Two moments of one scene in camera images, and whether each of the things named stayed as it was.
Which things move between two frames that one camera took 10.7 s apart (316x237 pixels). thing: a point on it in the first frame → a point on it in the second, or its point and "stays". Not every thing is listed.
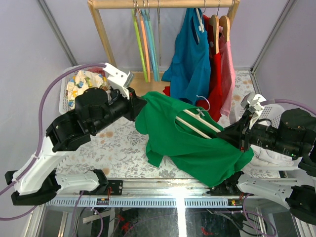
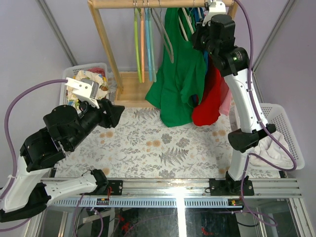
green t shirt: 214,161 → 182,72
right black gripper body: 249,135 → 201,40
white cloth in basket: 262,157 stays
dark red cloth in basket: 98,70 stays
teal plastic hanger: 157,73 → 149,41
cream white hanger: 200,117 → 188,20
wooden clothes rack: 150,83 stays
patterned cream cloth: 83,81 stays
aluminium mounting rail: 156,193 stays
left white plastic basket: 65,77 stays
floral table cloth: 117,151 stays
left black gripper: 135,104 → 112,117
